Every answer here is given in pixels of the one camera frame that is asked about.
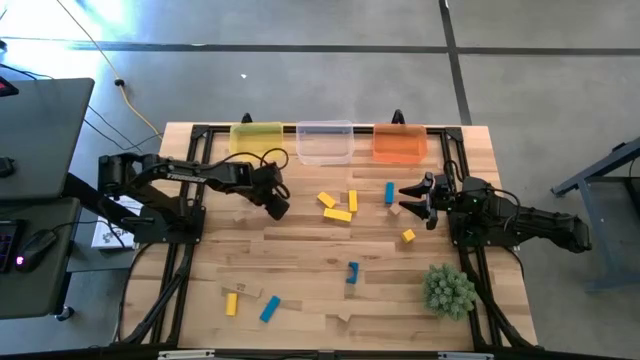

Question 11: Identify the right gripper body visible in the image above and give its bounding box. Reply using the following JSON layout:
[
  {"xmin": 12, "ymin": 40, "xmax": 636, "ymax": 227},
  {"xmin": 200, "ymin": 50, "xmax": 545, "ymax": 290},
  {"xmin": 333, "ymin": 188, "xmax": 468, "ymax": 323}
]
[{"xmin": 424, "ymin": 171, "xmax": 457, "ymax": 232}]

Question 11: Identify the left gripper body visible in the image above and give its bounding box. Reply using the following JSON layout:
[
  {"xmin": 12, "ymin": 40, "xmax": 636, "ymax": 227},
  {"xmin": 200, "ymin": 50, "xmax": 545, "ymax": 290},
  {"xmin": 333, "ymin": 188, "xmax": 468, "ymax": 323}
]
[{"xmin": 248, "ymin": 162, "xmax": 284, "ymax": 206}]

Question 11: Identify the long yellow block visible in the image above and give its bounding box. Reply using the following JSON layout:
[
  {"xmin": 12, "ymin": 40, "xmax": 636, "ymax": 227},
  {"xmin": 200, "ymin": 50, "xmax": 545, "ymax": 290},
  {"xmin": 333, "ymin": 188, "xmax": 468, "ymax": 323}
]
[{"xmin": 322, "ymin": 207, "xmax": 354, "ymax": 223}]

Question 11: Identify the long printed wooden block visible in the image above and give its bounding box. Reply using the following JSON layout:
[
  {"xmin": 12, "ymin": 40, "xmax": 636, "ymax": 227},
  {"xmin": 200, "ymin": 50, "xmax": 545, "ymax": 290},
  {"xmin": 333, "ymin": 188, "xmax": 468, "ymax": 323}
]
[{"xmin": 221, "ymin": 278, "xmax": 264, "ymax": 299}]

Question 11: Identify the long blue block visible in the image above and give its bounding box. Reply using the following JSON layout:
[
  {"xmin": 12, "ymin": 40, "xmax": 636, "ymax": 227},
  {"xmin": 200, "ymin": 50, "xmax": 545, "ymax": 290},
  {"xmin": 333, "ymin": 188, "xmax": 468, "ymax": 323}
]
[{"xmin": 258, "ymin": 295, "xmax": 282, "ymax": 324}]

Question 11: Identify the translucent yellow plastic bin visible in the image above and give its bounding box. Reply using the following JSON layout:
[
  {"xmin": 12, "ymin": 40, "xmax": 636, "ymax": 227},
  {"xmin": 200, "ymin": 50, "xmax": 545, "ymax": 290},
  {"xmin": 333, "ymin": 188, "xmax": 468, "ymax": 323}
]
[{"xmin": 228, "ymin": 121, "xmax": 285, "ymax": 164}]

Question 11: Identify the translucent orange plastic bin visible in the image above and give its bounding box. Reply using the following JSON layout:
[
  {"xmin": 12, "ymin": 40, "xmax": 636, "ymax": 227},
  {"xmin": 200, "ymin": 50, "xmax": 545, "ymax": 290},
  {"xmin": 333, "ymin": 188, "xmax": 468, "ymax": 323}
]
[{"xmin": 372, "ymin": 123, "xmax": 429, "ymax": 165}]

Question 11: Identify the clear plastic bin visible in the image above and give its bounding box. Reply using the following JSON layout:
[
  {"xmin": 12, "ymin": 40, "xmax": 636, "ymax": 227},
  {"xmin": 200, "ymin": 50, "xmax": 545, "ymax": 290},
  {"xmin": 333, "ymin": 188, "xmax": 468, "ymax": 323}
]
[{"xmin": 295, "ymin": 119, "xmax": 355, "ymax": 167}]

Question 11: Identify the green artificial plant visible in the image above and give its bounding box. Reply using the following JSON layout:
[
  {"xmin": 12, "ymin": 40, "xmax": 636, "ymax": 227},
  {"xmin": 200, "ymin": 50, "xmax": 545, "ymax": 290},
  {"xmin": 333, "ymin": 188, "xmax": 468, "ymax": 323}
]
[{"xmin": 422, "ymin": 263, "xmax": 479, "ymax": 322}]

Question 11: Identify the white printed paper sheet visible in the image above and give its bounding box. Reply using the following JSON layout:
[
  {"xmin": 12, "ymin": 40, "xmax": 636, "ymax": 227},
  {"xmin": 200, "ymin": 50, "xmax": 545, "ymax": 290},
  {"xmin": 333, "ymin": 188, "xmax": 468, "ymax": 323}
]
[{"xmin": 90, "ymin": 195, "xmax": 144, "ymax": 250}]

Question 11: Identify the dark grey desk panel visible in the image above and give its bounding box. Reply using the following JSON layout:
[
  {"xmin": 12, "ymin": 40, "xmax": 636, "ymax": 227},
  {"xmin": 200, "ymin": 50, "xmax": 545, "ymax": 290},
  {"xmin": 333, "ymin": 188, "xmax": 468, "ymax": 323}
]
[{"xmin": 0, "ymin": 77, "xmax": 96, "ymax": 202}]

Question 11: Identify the black computer mouse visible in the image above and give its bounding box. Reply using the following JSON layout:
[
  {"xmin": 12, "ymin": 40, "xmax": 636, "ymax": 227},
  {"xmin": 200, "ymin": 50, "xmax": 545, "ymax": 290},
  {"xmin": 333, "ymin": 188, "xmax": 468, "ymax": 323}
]
[{"xmin": 14, "ymin": 229, "xmax": 59, "ymax": 274}]

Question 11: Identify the black desk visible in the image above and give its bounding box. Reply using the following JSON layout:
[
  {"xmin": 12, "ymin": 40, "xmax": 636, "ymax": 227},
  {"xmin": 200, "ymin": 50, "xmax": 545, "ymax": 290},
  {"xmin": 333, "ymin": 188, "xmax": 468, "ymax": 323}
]
[{"xmin": 0, "ymin": 196, "xmax": 82, "ymax": 321}]

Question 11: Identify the backlit black keyboard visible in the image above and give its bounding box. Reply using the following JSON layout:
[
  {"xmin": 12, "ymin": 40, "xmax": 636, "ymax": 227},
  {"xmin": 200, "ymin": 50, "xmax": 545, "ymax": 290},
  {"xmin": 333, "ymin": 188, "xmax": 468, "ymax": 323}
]
[{"xmin": 0, "ymin": 219, "xmax": 24, "ymax": 274}]

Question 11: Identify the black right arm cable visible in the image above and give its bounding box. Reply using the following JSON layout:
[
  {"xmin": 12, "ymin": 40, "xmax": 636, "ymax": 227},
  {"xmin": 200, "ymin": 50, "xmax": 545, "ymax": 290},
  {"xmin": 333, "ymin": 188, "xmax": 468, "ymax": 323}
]
[{"xmin": 443, "ymin": 159, "xmax": 524, "ymax": 221}]

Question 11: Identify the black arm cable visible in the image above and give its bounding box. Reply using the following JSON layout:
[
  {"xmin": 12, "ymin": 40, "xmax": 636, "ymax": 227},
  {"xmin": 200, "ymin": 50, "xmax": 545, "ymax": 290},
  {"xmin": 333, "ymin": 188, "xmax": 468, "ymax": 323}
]
[
  {"xmin": 219, "ymin": 147, "xmax": 291, "ymax": 201},
  {"xmin": 443, "ymin": 159, "xmax": 524, "ymax": 221}
]

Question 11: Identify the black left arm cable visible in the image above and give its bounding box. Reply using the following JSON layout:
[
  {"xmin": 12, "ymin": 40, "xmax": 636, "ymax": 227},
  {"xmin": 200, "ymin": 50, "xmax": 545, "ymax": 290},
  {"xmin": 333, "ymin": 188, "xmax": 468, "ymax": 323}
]
[{"xmin": 219, "ymin": 147, "xmax": 291, "ymax": 201}]

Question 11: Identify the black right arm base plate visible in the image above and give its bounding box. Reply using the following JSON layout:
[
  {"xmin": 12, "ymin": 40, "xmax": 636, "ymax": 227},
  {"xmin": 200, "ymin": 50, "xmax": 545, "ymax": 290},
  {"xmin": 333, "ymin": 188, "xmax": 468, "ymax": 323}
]
[{"xmin": 448, "ymin": 207, "xmax": 524, "ymax": 250}]

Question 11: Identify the black aluminium table frame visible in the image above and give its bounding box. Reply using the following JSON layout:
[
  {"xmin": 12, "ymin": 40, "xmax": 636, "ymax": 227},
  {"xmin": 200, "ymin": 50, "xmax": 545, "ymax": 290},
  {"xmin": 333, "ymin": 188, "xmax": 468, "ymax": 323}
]
[{"xmin": 110, "ymin": 122, "xmax": 539, "ymax": 351}]

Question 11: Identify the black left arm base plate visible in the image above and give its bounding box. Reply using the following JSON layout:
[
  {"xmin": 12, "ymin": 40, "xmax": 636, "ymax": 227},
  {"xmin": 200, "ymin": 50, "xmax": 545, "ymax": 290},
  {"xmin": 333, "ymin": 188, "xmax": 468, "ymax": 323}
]
[{"xmin": 133, "ymin": 203, "xmax": 207, "ymax": 246}]

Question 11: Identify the silver metal bracket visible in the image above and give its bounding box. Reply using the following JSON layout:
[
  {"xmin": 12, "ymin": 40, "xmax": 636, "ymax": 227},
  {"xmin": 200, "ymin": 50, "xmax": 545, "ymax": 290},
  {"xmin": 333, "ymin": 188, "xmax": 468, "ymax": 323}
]
[
  {"xmin": 437, "ymin": 351, "xmax": 495, "ymax": 360},
  {"xmin": 157, "ymin": 349, "xmax": 216, "ymax": 360}
]

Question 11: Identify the black floor cable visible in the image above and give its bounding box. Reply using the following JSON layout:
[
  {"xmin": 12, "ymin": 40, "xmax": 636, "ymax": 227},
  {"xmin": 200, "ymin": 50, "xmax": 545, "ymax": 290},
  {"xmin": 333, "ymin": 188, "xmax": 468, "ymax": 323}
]
[
  {"xmin": 82, "ymin": 103, "xmax": 162, "ymax": 153},
  {"xmin": 0, "ymin": 63, "xmax": 55, "ymax": 81}
]

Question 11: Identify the blue-grey metal table frame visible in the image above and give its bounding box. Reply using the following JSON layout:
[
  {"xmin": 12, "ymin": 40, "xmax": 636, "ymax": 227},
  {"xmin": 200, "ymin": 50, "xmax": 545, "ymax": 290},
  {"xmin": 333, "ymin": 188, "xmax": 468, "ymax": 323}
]
[{"xmin": 549, "ymin": 135, "xmax": 640, "ymax": 294}]

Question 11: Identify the black mouse cable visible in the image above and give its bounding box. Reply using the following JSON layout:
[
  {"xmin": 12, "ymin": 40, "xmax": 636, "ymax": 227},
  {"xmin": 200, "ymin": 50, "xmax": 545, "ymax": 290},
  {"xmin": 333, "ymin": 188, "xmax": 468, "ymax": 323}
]
[{"xmin": 47, "ymin": 219, "xmax": 101, "ymax": 236}]

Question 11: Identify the yellow cable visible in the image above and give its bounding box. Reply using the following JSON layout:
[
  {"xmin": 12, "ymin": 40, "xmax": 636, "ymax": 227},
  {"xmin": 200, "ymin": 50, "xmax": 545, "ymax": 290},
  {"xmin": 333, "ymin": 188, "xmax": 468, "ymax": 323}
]
[{"xmin": 54, "ymin": 0, "xmax": 164, "ymax": 140}]

